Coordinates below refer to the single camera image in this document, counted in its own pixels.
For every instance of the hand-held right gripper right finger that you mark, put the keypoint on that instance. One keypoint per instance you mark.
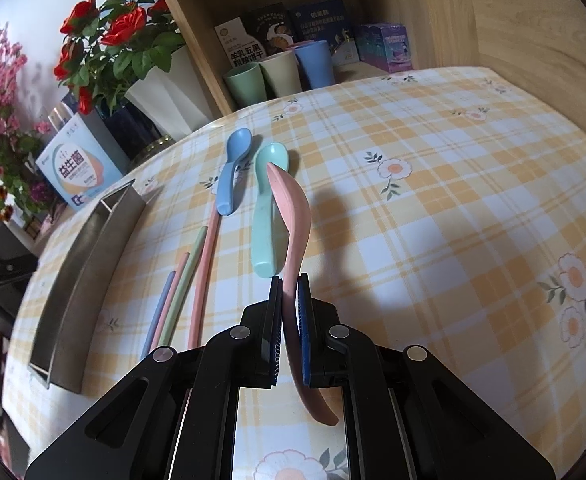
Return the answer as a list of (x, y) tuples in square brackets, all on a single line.
[(304, 330)]

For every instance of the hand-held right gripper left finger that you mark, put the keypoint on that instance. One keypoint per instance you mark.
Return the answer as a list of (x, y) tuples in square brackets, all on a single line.
[(274, 330)]

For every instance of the pink chopstick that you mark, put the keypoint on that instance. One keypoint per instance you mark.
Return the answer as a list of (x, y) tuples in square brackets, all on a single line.
[(172, 300), (204, 285)]

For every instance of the stainless steel utensil tray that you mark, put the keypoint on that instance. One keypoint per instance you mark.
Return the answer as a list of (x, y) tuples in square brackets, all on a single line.
[(88, 280)]

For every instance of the green chopstick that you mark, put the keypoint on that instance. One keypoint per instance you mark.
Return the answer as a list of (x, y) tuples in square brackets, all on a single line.
[(188, 285)]

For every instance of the mint green spoon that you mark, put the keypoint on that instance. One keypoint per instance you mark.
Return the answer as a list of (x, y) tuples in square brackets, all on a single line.
[(265, 220)]

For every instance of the pink spoon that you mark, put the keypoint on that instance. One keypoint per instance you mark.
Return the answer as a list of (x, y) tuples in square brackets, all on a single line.
[(295, 215)]

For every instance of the blue chopstick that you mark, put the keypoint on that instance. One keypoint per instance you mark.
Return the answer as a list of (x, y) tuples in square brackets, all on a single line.
[(158, 315)]

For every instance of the blue spoon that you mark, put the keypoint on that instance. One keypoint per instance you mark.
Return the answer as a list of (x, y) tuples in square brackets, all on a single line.
[(233, 165)]

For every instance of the white and blue carton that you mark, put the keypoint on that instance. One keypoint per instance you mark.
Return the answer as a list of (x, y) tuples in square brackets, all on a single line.
[(78, 165)]

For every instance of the silver and navy box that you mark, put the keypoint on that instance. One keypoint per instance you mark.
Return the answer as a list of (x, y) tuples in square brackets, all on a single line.
[(63, 117)]

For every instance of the yellow plaid tablecloth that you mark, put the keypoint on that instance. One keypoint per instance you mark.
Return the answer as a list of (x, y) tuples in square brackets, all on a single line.
[(423, 200)]

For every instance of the dark blue tall box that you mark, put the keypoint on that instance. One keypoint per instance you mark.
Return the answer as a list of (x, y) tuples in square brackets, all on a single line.
[(128, 127)]

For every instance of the gold ornate dish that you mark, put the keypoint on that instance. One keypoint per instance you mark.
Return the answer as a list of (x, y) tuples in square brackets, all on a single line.
[(155, 146)]

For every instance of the white faceted flower pot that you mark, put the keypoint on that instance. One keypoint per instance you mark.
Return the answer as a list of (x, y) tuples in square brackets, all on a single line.
[(168, 95)]

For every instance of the green cup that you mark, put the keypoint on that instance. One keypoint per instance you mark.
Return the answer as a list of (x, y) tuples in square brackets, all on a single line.
[(245, 85)]

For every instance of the beige cup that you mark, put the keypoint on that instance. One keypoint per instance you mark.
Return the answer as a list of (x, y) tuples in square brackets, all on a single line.
[(280, 75)]

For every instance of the blue cup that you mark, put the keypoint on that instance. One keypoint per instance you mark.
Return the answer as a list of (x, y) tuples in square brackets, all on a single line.
[(315, 65)]

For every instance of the red rose plant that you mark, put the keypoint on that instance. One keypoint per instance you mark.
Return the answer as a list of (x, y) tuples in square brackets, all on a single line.
[(118, 30)]

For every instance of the pink cup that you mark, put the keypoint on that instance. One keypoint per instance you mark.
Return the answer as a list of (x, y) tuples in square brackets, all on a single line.
[(293, 47)]

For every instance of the purple box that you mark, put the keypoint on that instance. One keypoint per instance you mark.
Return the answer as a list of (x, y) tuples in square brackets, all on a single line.
[(383, 47)]

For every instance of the dark box with moon print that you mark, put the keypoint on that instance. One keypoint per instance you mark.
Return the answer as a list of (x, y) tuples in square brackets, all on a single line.
[(270, 27)]

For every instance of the blue printed box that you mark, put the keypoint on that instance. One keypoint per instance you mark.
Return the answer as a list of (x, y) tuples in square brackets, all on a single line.
[(323, 20)]

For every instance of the wooden shelf unit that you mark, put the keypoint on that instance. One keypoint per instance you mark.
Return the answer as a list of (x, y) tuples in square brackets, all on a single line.
[(473, 15)]

